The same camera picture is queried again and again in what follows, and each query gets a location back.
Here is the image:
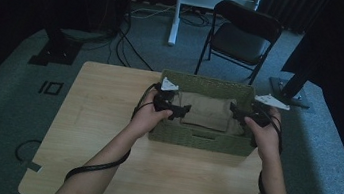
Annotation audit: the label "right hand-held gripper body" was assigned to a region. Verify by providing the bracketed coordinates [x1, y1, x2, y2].
[239, 89, 292, 132]

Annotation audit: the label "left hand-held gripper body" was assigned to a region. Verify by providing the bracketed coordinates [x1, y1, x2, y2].
[150, 76, 184, 120]

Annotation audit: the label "beige pants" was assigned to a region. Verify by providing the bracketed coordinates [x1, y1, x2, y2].
[166, 89, 250, 137]

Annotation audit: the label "green woven basket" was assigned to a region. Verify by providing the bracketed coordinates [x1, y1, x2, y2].
[147, 68, 266, 158]

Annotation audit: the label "person's right hand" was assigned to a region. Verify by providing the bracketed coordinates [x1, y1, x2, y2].
[239, 103, 286, 163]

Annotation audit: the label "person's left hand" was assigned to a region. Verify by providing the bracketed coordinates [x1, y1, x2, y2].
[126, 86, 177, 145]

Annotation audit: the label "black slanted stand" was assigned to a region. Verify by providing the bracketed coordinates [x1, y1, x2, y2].
[265, 23, 338, 112]

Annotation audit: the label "black folding chair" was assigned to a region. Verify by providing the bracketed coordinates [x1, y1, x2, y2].
[192, 0, 287, 91]

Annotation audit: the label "grey tape tab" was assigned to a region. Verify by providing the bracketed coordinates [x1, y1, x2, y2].
[26, 161, 43, 174]

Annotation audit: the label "bundle of floor cables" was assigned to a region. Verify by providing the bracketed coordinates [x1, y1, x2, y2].
[57, 0, 216, 79]

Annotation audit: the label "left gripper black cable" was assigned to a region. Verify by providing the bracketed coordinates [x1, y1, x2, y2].
[63, 72, 164, 194]

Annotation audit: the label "white desk frame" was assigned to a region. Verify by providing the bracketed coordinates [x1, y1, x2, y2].
[166, 0, 265, 58]

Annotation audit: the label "black stand with base plate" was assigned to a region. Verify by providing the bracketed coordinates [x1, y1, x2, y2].
[27, 22, 86, 72]

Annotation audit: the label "black cable loop on floor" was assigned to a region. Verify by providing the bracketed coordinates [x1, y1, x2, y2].
[13, 136, 43, 165]

